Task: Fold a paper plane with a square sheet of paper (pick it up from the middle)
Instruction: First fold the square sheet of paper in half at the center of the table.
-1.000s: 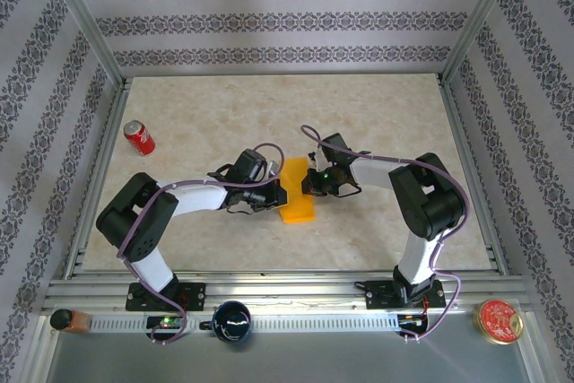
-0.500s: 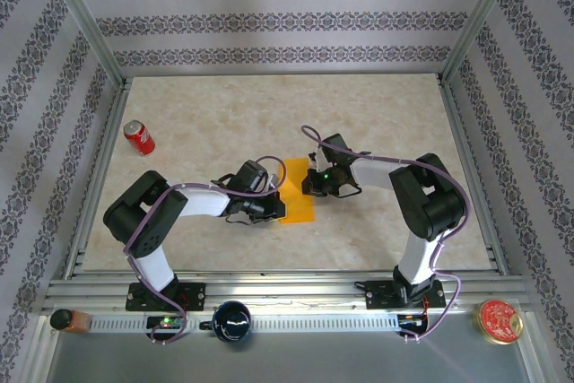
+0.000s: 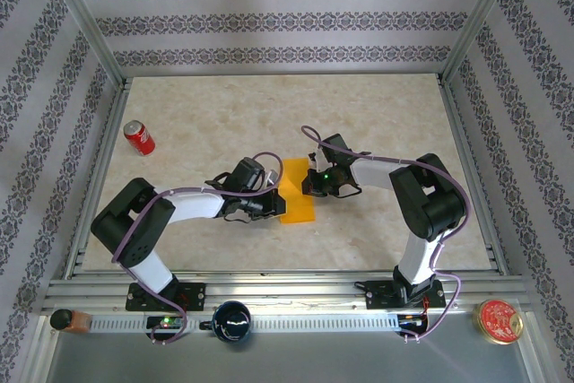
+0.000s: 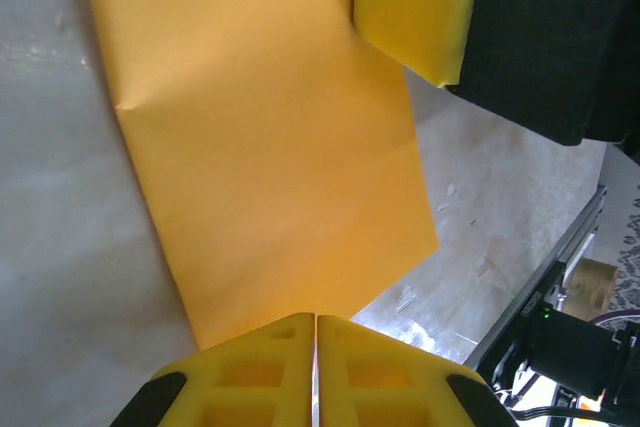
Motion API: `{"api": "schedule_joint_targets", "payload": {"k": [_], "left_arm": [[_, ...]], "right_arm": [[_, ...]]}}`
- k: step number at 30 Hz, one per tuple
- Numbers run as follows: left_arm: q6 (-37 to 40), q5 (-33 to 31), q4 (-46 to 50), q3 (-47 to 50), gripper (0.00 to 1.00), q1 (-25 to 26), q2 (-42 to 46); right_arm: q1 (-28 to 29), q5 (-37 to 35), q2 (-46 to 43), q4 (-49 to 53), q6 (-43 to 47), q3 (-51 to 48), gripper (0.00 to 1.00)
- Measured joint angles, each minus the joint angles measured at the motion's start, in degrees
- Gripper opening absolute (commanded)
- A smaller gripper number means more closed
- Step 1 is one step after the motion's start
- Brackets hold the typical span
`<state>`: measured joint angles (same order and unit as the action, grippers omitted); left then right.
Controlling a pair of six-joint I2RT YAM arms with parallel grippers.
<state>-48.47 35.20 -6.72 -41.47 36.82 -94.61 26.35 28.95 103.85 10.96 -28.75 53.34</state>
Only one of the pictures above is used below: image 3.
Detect aluminium side rail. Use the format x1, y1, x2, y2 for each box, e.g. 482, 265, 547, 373
437, 75, 511, 276
65, 77, 134, 280

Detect orange bottle with black cap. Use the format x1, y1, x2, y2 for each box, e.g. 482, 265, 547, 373
48, 308, 93, 335

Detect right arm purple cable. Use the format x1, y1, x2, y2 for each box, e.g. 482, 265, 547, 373
300, 126, 470, 344

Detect dark blue mug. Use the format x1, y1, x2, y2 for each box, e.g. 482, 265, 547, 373
199, 300, 253, 343

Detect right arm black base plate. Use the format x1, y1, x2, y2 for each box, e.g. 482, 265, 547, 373
363, 279, 448, 311

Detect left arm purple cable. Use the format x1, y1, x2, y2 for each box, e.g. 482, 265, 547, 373
110, 152, 284, 346

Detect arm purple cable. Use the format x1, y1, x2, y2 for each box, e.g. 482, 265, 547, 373
300, 126, 470, 344
110, 152, 284, 346

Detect aluminium frame post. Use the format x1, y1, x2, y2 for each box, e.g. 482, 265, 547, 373
440, 0, 526, 86
39, 0, 127, 88

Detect aluminium table edge rail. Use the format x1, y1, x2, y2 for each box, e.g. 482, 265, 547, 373
42, 271, 535, 316

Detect small circuit board red wires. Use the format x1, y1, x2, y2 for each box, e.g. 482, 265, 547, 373
398, 313, 430, 328

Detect red soda can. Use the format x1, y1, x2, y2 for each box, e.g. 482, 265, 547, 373
123, 119, 157, 158

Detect small circuit board green light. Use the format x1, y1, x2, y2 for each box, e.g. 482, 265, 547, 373
145, 315, 185, 330

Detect grey slotted cable duct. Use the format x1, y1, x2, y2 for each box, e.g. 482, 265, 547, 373
89, 313, 401, 335

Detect red round tin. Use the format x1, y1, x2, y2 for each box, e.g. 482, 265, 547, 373
473, 298, 525, 345

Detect yellow square paper sheet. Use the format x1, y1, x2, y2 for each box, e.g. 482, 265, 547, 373
278, 157, 317, 225

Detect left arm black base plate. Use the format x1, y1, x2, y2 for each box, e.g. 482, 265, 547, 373
125, 282, 207, 312

